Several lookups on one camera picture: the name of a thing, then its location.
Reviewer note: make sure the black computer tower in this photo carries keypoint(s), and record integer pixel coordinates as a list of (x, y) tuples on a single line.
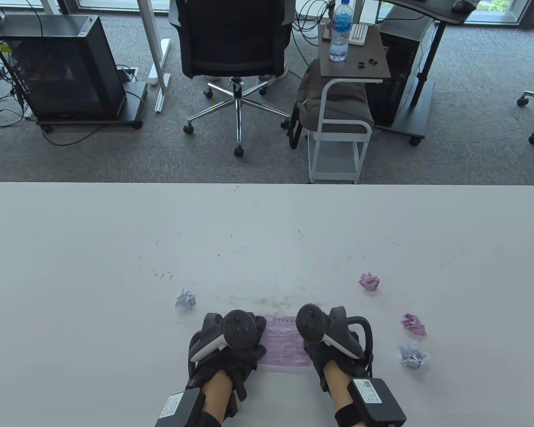
[(396, 58)]

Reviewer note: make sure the clear plastic water bottle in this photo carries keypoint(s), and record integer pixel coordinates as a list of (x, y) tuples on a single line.
[(339, 40)]

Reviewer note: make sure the black standing desk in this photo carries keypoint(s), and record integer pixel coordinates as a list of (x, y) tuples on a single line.
[(427, 11)]

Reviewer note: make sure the black office chair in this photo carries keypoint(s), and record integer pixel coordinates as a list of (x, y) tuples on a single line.
[(231, 40)]

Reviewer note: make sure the white desk leg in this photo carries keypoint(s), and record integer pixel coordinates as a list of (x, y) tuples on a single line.
[(153, 44), (51, 5)]

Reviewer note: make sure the white invoice paper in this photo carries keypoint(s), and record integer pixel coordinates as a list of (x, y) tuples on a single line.
[(185, 300), (413, 356)]

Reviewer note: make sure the person's right forearm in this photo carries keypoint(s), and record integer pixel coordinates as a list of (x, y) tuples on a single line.
[(338, 387)]

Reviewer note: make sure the grey fabric bag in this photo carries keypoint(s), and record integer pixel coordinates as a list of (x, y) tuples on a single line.
[(311, 102)]

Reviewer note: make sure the black glass computer case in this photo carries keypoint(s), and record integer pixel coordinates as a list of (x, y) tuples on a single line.
[(62, 66)]

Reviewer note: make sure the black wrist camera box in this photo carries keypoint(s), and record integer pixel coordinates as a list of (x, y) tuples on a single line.
[(376, 400), (180, 407)]

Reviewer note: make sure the person's right hand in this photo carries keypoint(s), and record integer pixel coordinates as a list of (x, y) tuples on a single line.
[(316, 360)]

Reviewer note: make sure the brown side table white frame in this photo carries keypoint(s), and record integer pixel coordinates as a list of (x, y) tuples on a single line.
[(338, 71)]

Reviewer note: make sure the person's left forearm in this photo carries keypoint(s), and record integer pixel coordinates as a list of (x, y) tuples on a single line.
[(216, 391)]

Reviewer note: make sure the black wheeled platform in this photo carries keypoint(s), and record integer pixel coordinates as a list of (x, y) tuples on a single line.
[(135, 95)]

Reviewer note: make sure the pink invoice paper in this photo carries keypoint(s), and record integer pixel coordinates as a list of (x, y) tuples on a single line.
[(414, 324), (369, 282), (285, 342)]

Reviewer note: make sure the person's left hand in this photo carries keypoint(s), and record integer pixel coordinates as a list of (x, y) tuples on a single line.
[(244, 360)]

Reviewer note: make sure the black computer mouse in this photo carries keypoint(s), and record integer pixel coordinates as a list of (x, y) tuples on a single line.
[(463, 5)]

